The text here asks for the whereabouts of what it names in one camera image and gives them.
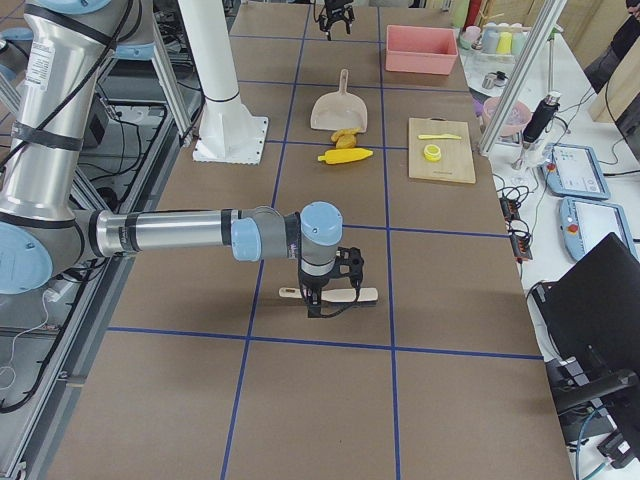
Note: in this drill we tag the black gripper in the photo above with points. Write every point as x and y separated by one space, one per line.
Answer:
335 11
311 284

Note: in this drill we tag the beige hand brush black bristles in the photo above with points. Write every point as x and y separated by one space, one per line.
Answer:
367 295

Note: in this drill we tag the beige plastic dustpan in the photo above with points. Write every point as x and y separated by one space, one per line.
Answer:
340 109

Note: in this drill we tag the yellow toy corn cob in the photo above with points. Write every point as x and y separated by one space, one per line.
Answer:
343 156

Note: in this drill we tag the brown toy ginger root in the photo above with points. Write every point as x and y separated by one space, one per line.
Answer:
344 132

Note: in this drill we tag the orange-brown toy potato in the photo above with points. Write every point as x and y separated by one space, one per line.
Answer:
347 141

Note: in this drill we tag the pink plastic bin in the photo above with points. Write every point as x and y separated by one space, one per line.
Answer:
423 50

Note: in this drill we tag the yellow lemon slices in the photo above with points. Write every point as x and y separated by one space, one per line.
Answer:
432 153

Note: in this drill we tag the bamboo cutting board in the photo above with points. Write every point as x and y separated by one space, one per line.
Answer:
456 164

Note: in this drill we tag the yellow plastic knife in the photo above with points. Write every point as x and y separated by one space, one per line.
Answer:
443 136

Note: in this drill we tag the black water bottle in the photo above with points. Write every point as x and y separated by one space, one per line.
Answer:
544 113

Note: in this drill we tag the blue teach pendant near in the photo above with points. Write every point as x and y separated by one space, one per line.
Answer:
584 223

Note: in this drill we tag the blue teach pendant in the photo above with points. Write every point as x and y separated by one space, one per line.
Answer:
573 170
584 223

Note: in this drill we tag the blue teach pendant far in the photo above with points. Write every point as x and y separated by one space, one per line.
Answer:
573 170

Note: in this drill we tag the black laptop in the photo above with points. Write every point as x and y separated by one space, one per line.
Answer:
595 305

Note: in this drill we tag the person in dark clothing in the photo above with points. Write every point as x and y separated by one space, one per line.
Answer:
601 69

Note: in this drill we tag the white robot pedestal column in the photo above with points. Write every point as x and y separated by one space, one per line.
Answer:
228 132

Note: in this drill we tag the aluminium frame post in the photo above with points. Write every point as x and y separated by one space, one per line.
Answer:
541 30

